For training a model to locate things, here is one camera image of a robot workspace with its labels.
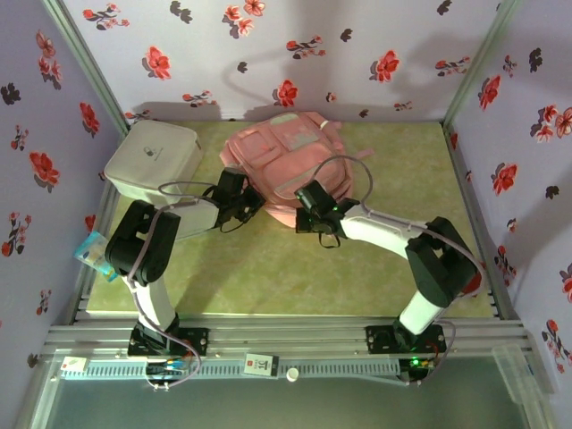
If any pink fabric backpack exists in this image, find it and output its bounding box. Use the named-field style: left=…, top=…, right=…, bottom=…
left=218, top=111, right=374, bottom=230

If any white zippered storage case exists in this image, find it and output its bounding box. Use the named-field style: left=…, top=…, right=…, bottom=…
left=103, top=120, right=204, bottom=203

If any white label card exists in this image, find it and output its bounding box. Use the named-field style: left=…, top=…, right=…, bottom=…
left=244, top=352, right=281, bottom=376

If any light blue printed packet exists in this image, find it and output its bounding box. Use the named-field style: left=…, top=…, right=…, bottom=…
left=73, top=231, right=121, bottom=284

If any small white red-marked box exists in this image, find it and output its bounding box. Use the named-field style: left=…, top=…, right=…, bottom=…
left=61, top=357, right=90, bottom=374

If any clear plastic container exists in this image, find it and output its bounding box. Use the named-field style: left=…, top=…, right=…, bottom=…
left=491, top=342, right=555, bottom=406

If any thin black camera cable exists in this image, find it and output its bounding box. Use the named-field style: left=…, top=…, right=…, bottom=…
left=203, top=185, right=254, bottom=234
left=316, top=230, right=342, bottom=250

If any grey right arm cable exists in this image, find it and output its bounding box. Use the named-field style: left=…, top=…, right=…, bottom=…
left=307, top=155, right=488, bottom=386

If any aluminium front rail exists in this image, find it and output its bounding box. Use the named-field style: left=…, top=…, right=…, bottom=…
left=43, top=314, right=534, bottom=359

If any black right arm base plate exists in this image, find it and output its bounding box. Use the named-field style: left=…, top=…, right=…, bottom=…
left=364, top=322, right=448, bottom=358

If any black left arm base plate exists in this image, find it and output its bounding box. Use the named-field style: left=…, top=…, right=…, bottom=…
left=127, top=324, right=211, bottom=358

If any aluminium side rail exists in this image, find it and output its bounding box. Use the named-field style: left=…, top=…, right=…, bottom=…
left=442, top=123, right=522, bottom=321
left=69, top=181, right=120, bottom=324

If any grey slotted cable duct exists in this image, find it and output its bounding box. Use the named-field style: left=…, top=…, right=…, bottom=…
left=59, top=357, right=402, bottom=382

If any aluminium corner post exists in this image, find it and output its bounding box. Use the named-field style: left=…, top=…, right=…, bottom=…
left=41, top=0, right=131, bottom=136
left=441, top=0, right=523, bottom=130

